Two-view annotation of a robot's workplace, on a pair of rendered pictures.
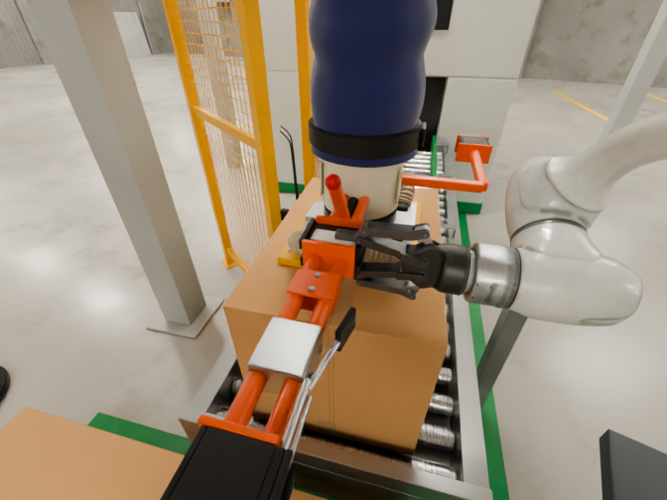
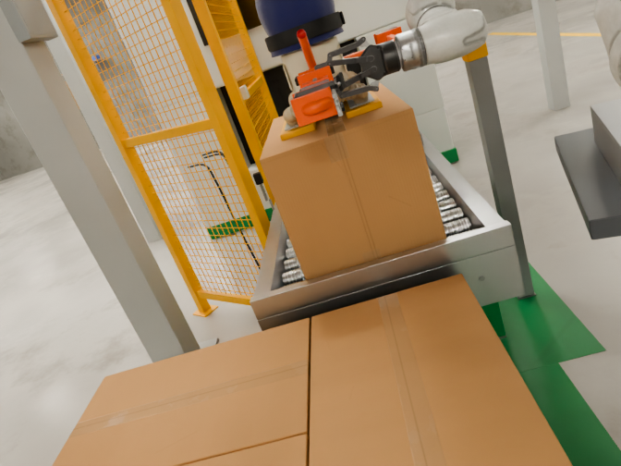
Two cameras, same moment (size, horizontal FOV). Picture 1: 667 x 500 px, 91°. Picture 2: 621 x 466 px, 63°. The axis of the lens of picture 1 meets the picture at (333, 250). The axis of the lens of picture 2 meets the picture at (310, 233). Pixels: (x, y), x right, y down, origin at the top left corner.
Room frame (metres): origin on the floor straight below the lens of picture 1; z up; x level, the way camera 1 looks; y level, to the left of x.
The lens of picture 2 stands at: (-0.84, 0.28, 1.21)
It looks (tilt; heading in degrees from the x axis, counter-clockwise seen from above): 21 degrees down; 354
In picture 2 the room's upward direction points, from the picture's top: 20 degrees counter-clockwise
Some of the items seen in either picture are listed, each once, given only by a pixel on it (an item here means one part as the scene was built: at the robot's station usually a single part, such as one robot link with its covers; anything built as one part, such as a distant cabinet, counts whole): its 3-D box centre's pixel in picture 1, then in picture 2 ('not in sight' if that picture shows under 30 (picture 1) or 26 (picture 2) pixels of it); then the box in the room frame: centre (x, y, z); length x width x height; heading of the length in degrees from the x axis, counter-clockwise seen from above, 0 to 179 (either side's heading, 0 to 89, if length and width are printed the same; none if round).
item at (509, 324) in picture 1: (507, 328); (500, 177); (0.76, -0.60, 0.50); 0.07 x 0.07 x 1.00; 76
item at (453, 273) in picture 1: (434, 266); (379, 61); (0.39, -0.15, 1.07); 0.09 x 0.07 x 0.08; 76
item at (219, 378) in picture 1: (323, 215); (291, 195); (1.54, 0.06, 0.50); 2.31 x 0.05 x 0.19; 166
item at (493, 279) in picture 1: (485, 274); (408, 51); (0.37, -0.22, 1.07); 0.09 x 0.06 x 0.09; 166
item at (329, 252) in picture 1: (334, 245); (316, 81); (0.44, 0.00, 1.08); 0.10 x 0.08 x 0.06; 76
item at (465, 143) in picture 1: (471, 149); (388, 37); (0.91, -0.39, 1.08); 0.09 x 0.08 x 0.05; 76
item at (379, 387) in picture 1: (353, 293); (348, 175); (0.67, -0.06, 0.75); 0.60 x 0.40 x 0.40; 167
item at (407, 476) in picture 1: (322, 456); (378, 272); (0.32, 0.03, 0.58); 0.70 x 0.03 x 0.06; 76
